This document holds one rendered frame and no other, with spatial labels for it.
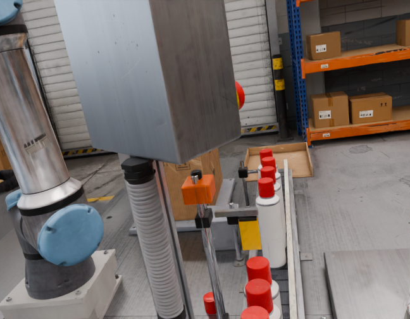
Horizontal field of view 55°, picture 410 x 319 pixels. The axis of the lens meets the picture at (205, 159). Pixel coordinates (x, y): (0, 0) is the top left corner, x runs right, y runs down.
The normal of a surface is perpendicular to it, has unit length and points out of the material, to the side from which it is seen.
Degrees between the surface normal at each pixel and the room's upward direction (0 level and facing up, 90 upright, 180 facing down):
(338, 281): 0
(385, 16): 90
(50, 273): 70
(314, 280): 0
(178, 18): 90
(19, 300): 3
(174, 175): 90
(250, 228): 90
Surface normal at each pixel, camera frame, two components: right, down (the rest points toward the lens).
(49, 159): 0.83, -0.02
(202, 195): -0.18, 0.34
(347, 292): -0.16, -0.94
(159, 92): -0.70, 0.33
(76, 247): 0.65, 0.22
